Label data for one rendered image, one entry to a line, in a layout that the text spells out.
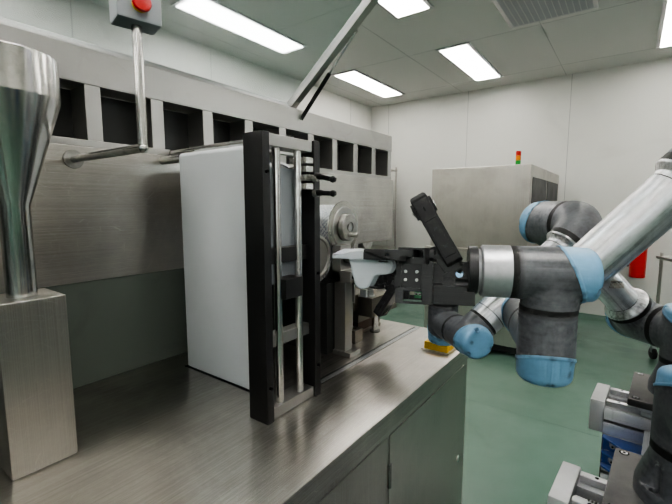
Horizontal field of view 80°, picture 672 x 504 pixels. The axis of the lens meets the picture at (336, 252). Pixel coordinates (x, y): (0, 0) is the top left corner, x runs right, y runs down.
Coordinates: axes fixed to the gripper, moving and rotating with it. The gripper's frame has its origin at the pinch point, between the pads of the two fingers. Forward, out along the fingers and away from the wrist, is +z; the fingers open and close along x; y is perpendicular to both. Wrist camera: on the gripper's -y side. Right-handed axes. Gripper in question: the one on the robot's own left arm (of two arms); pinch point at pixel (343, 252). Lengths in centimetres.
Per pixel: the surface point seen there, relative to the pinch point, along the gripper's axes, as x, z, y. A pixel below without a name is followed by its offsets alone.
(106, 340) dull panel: 18, 61, 22
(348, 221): 46.6, 9.7, -9.4
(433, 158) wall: 513, -6, -144
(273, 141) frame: 5.0, 14.8, -19.6
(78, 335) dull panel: 12, 63, 20
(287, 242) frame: 14.4, 15.0, -1.9
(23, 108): -18, 43, -19
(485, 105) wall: 479, -69, -202
